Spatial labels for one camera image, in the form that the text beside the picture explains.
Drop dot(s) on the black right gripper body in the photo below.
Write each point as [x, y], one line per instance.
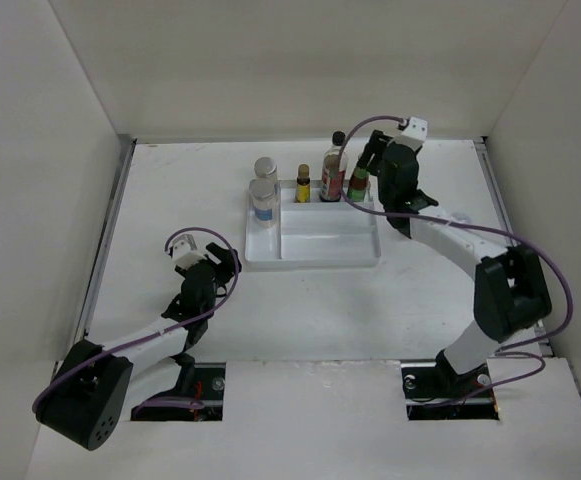
[384, 195]

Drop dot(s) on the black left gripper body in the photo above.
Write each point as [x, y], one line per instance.
[212, 299]

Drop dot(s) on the green yellow cap sauce bottle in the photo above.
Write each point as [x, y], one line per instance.
[358, 183]

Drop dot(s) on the tall black cap oil bottle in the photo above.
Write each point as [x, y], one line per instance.
[334, 169]

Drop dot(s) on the small yellow label bottle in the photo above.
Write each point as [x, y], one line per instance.
[303, 184]

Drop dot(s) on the blue label shaker jar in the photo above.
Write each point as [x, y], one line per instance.
[264, 201]
[266, 168]

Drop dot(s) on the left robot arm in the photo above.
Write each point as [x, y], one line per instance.
[97, 385]

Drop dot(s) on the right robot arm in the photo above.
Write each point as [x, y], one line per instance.
[510, 290]

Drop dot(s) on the white divided organizer tray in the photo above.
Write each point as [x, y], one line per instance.
[311, 235]

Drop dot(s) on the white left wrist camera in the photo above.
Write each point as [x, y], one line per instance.
[183, 252]

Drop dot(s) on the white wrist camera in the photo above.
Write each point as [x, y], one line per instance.
[183, 252]
[413, 134]

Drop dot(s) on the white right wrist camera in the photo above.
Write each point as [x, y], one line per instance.
[413, 134]

